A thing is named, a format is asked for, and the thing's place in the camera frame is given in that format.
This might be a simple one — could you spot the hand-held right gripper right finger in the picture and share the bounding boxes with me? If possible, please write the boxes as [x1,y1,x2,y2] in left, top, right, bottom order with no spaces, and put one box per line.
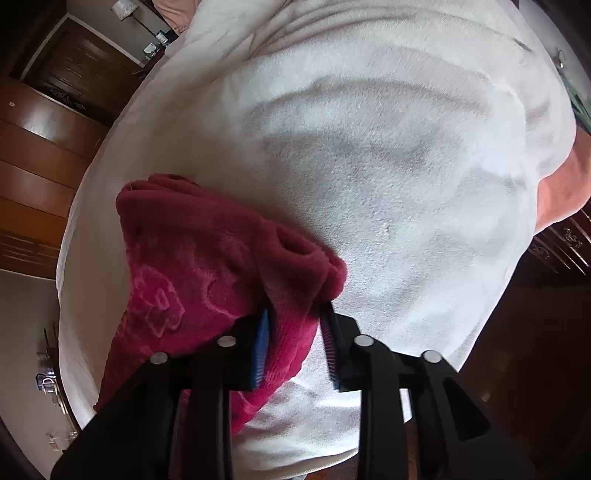
[320,300,539,480]

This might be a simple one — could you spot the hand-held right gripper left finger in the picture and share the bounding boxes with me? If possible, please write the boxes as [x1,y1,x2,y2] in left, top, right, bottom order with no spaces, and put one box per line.
[50,308,273,480]

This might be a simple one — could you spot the red fleece towel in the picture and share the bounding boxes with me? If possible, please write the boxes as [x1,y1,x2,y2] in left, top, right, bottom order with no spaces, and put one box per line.
[93,173,349,437]

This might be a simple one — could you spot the white fleece blanket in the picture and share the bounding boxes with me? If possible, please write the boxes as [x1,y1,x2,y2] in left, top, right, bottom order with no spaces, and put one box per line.
[55,0,578,476]

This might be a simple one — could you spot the dark ornate wooden dresser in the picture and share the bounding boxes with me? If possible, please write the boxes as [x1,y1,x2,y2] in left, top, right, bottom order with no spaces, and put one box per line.
[522,215,591,282]

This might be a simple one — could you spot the pink bed sheet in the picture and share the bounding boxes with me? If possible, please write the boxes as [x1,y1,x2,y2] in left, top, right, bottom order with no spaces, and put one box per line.
[538,131,591,229]

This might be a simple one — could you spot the brown wooden wardrobe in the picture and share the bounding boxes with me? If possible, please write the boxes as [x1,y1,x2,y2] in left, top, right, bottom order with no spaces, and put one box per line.
[0,76,109,280]

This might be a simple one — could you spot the dark nightstand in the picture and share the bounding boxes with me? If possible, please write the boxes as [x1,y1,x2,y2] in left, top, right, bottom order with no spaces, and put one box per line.
[139,30,169,70]

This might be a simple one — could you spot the dark wooden door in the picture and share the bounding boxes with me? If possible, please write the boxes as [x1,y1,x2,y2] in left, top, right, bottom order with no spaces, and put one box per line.
[21,14,144,127]

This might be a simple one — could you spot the pink pillow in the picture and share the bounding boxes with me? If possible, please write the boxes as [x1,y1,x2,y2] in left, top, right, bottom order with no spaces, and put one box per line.
[152,0,199,31]

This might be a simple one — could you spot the white shade lamp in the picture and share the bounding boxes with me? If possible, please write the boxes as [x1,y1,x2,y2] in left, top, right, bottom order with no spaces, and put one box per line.
[112,0,160,47]

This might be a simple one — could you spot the metal frame stand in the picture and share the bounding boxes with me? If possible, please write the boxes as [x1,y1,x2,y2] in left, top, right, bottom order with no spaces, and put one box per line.
[34,323,80,444]

